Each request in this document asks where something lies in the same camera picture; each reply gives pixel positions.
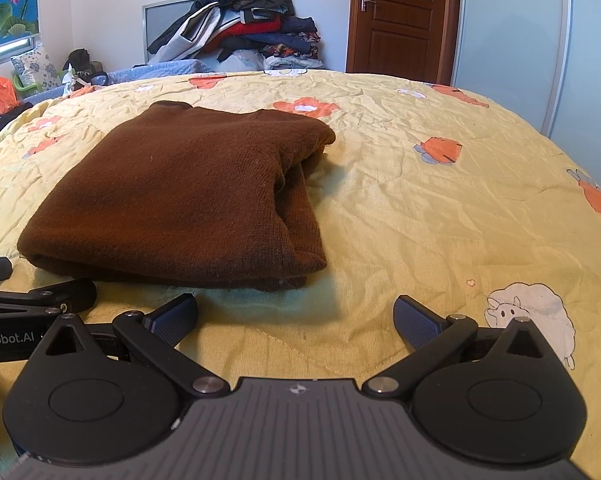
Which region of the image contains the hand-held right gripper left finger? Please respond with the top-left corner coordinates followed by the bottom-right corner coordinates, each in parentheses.
top-left (40, 293), bottom-right (231, 401)

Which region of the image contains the window frame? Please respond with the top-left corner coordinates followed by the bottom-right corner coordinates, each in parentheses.
top-left (0, 35), bottom-right (41, 66)

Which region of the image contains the white crumpled paper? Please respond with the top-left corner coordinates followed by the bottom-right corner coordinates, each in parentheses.
top-left (60, 67), bottom-right (88, 96)

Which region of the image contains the yellow printed bed quilt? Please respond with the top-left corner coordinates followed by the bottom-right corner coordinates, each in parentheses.
top-left (0, 69), bottom-right (601, 476)

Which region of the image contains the dark cloth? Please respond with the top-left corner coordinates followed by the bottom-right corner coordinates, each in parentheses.
top-left (0, 102), bottom-right (34, 148)

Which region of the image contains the grey framed panel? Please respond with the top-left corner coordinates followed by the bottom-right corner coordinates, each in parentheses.
top-left (141, 0), bottom-right (201, 63)

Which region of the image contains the brown knit sweater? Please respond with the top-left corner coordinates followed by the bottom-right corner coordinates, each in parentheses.
top-left (16, 101), bottom-right (337, 292)

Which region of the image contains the green plastic chair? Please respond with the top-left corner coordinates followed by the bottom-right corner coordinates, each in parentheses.
top-left (13, 72), bottom-right (46, 98)

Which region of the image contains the floral pillow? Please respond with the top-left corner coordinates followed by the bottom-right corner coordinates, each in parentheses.
top-left (10, 44), bottom-right (61, 88)

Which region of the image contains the brown wooden door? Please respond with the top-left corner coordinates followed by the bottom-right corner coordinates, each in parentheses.
top-left (345, 0), bottom-right (462, 86)

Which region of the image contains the dark bag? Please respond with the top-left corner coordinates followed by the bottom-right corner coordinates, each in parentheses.
top-left (63, 49), bottom-right (104, 78)

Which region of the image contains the white sliding wardrobe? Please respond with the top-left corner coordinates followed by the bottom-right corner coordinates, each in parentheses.
top-left (451, 0), bottom-right (601, 171)

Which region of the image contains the blue quilted blanket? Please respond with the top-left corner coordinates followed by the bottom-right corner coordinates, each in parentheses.
top-left (30, 59), bottom-right (216, 106)

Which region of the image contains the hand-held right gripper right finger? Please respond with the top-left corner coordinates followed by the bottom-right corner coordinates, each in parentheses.
top-left (363, 295), bottom-right (556, 400)

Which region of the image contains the pile of clothes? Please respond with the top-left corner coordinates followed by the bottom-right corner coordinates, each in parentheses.
top-left (148, 0), bottom-right (326, 72)

